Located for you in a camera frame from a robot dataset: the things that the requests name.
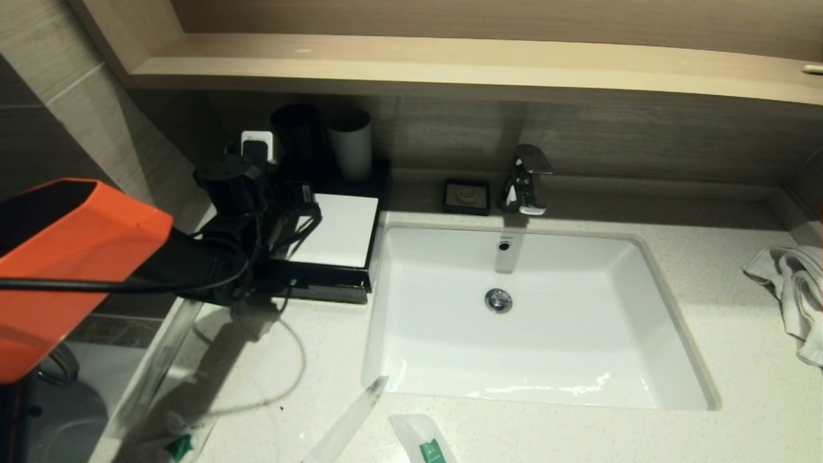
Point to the chrome drain stopper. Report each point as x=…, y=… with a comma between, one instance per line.
x=498, y=301

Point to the white packet with green label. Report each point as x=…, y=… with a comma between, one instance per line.
x=421, y=437

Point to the chrome faucet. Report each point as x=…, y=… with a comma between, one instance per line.
x=524, y=173

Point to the black amenity box with drawer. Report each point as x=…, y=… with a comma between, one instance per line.
x=334, y=281

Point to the white crumpled towel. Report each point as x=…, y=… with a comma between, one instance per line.
x=797, y=289

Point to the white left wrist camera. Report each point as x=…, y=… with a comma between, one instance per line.
x=257, y=143

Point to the black square soap dish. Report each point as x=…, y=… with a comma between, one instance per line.
x=445, y=200

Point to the white card sheet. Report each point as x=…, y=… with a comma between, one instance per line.
x=344, y=231

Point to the white sachet with green print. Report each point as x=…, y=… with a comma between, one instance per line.
x=180, y=448

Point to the small white item on shelf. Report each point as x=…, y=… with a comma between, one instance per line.
x=811, y=68

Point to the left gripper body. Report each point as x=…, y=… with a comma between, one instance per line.
x=301, y=199

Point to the grey cup with dark rim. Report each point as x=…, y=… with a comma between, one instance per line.
x=352, y=154

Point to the round grey soap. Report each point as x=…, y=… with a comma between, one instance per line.
x=466, y=195

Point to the long clear wrapped toothbrush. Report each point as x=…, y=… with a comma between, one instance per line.
x=151, y=379

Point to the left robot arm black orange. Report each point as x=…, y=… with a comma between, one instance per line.
x=77, y=257

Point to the white ceramic sink basin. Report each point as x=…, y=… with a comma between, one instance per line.
x=546, y=347

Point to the light wooden shelf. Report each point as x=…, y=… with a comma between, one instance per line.
x=450, y=64

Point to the black tapered cup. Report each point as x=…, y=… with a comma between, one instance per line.
x=296, y=145

